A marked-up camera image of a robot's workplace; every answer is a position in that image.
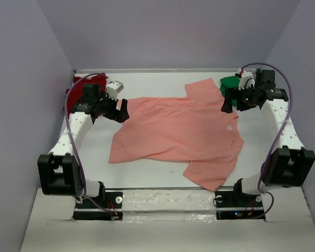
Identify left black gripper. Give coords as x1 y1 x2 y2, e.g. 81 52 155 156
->
96 90 129 123

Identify red folded t-shirt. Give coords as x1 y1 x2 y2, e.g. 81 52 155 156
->
64 73 108 115

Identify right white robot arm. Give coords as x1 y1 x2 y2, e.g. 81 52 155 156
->
221 67 315 206

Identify green t-shirt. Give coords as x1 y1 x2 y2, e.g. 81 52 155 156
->
220 76 239 107

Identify pink t-shirt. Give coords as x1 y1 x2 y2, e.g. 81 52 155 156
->
109 79 243 191

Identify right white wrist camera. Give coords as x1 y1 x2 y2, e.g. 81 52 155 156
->
235 68 255 90

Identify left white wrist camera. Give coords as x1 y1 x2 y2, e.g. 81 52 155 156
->
106 80 124 100

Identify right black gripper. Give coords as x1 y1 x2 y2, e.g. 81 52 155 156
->
221 84 259 113

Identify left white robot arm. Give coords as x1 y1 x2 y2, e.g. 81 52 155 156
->
37 81 129 207

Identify white cardboard front cover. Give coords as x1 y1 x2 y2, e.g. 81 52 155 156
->
22 190 315 251

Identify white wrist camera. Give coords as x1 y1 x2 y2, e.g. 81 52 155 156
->
106 80 124 100
235 68 255 90

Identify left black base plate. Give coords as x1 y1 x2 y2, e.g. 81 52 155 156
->
72 191 123 221

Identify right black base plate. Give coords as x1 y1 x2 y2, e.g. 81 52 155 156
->
213 191 265 221

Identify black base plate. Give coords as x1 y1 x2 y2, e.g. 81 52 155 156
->
72 191 123 221
213 191 265 221

